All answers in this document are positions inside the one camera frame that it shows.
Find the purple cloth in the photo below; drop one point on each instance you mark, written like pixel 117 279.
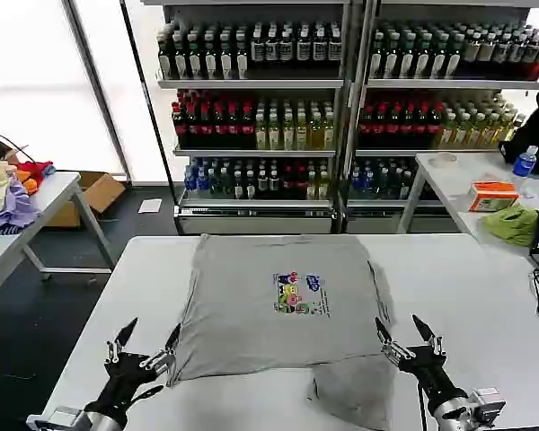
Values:
pixel 13 211

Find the brown cardboard box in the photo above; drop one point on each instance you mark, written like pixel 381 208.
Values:
pixel 94 193

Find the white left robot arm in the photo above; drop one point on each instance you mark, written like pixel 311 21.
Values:
pixel 90 421

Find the green cloth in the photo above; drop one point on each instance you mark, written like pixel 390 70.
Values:
pixel 512 224

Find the tape roll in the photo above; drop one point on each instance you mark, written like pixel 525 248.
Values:
pixel 445 160

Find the white desk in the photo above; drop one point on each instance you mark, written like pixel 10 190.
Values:
pixel 453 197

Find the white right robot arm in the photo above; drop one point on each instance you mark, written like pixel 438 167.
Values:
pixel 465 413

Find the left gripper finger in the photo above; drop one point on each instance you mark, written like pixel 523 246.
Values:
pixel 122 337
pixel 161 357

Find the white side table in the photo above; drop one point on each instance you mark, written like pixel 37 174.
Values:
pixel 49 197

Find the blue-label water bottle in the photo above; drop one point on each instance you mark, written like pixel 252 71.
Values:
pixel 524 164

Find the grey printed T-shirt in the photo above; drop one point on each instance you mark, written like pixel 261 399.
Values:
pixel 251 328

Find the orange cloth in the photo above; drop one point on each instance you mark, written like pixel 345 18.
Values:
pixel 28 183

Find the red cloth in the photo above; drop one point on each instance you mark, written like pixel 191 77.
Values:
pixel 36 168

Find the shelf rack with bottles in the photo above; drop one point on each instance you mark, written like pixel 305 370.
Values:
pixel 256 125
pixel 435 121

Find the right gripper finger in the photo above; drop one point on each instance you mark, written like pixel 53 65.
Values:
pixel 393 348
pixel 431 339

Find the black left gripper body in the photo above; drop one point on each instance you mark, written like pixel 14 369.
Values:
pixel 123 379

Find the white paper sheet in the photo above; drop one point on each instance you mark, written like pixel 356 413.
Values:
pixel 150 206

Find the orange tissue box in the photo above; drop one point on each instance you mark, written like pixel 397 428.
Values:
pixel 494 196

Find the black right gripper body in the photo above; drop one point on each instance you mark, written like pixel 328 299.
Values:
pixel 429 372

